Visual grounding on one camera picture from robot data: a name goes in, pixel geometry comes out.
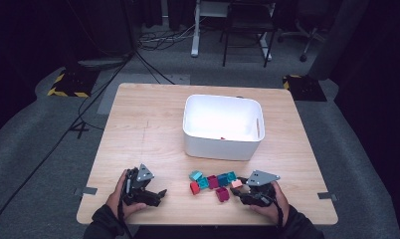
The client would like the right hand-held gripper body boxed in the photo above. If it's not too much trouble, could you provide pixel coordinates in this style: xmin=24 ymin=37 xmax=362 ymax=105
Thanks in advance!
xmin=240 ymin=169 xmax=282 ymax=209

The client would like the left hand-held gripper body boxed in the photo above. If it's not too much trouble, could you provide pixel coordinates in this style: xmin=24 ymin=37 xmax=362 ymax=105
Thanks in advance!
xmin=121 ymin=162 xmax=156 ymax=206

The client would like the magenta toy block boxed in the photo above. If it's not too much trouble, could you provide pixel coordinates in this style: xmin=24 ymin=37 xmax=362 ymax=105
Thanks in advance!
xmin=215 ymin=186 xmax=231 ymax=203
xmin=207 ymin=174 xmax=220 ymax=190

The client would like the blue toy block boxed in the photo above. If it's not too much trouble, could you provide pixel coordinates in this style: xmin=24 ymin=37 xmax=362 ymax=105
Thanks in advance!
xmin=217 ymin=173 xmax=230 ymax=188

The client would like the white plastic bin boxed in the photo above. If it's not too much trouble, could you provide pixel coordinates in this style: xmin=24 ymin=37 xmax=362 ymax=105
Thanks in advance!
xmin=182 ymin=94 xmax=266 ymax=162

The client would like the person's left hand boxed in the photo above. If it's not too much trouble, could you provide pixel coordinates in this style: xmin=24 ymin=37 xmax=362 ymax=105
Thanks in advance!
xmin=105 ymin=168 xmax=148 ymax=220

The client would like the person's right hand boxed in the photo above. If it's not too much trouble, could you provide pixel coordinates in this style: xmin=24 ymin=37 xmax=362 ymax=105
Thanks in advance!
xmin=249 ymin=181 xmax=291 ymax=228

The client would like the grey tape piece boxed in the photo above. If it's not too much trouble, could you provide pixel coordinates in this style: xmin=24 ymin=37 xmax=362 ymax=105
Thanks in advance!
xmin=74 ymin=186 xmax=99 ymax=197
xmin=316 ymin=191 xmax=338 ymax=202

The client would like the black tape cross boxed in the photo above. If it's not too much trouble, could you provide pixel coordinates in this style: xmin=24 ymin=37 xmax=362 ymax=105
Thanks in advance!
xmin=68 ymin=120 xmax=90 ymax=140

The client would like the black yellow striped stand base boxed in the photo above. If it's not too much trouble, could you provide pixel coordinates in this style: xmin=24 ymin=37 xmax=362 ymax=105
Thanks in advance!
xmin=47 ymin=68 xmax=100 ymax=99
xmin=282 ymin=74 xmax=328 ymax=103

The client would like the grey flat stand base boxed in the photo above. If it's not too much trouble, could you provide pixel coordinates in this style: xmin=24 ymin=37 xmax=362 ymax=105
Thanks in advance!
xmin=77 ymin=57 xmax=133 ymax=70

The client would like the office chair base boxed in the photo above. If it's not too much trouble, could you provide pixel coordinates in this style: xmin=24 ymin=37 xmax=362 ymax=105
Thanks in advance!
xmin=277 ymin=18 xmax=325 ymax=64

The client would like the grey curtain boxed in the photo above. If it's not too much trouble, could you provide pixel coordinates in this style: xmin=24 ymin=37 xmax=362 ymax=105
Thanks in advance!
xmin=308 ymin=0 xmax=370 ymax=81

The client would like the right hand-held gripper cable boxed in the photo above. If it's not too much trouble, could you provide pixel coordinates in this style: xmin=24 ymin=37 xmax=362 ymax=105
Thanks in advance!
xmin=273 ymin=198 xmax=286 ymax=239

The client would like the hand-held gripper cable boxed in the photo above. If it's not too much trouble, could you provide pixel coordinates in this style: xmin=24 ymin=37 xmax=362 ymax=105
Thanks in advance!
xmin=116 ymin=198 xmax=134 ymax=239
xmin=273 ymin=198 xmax=286 ymax=239

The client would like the left hand-held gripper cable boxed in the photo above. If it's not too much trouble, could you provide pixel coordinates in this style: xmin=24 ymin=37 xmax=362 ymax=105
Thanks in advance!
xmin=116 ymin=198 xmax=134 ymax=239

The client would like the long black floor cable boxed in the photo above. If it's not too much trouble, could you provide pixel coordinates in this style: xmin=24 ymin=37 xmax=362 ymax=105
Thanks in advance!
xmin=0 ymin=49 xmax=138 ymax=237

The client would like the bundle of floor cables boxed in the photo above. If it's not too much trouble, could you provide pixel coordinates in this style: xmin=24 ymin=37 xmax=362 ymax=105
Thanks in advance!
xmin=136 ymin=16 xmax=198 ymax=53

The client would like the white desk frame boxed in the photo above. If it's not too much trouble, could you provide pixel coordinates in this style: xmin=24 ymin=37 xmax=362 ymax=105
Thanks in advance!
xmin=190 ymin=0 xmax=277 ymax=62

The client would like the black chair frame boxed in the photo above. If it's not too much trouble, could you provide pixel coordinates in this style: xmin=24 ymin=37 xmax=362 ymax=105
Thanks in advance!
xmin=220 ymin=1 xmax=278 ymax=69

